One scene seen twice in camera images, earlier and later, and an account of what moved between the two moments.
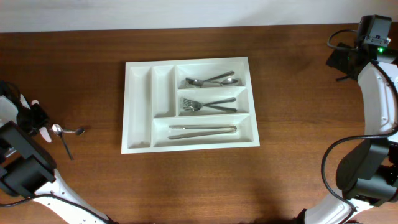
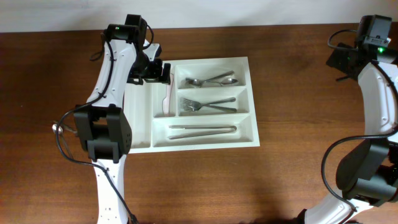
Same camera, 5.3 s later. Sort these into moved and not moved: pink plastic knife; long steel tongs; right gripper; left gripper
Moved: left gripper; pink plastic knife
Not moved: right gripper; long steel tongs
